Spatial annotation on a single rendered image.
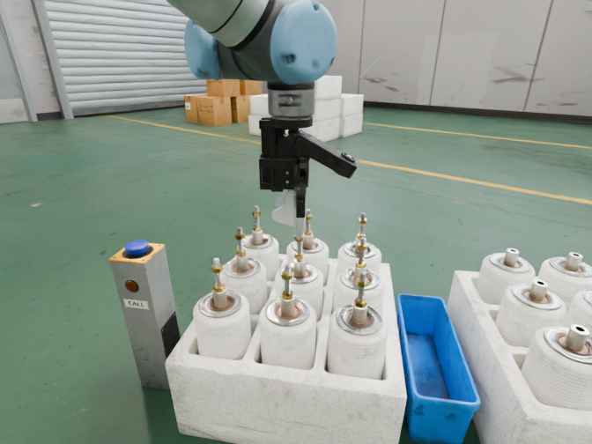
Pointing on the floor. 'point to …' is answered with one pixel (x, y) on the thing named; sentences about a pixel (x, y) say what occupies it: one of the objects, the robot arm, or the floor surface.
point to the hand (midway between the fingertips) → (302, 228)
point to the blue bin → (433, 372)
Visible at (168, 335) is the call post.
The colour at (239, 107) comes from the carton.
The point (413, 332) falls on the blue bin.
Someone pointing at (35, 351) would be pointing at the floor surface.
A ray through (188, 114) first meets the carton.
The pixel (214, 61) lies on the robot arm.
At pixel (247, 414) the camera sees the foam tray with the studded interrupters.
